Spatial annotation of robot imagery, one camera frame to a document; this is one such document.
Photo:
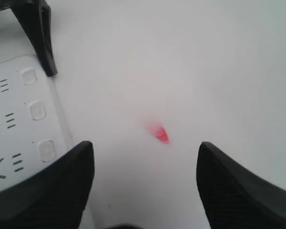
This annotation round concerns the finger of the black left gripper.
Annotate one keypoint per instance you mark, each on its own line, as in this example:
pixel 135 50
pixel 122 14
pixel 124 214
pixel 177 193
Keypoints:
pixel 35 18

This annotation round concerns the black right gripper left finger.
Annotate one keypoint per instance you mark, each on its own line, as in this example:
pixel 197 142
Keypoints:
pixel 54 198

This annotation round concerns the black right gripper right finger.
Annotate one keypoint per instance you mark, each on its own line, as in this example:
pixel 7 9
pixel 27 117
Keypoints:
pixel 235 198

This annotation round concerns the white five-outlet power strip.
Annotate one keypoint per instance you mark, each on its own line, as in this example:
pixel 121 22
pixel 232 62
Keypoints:
pixel 34 132

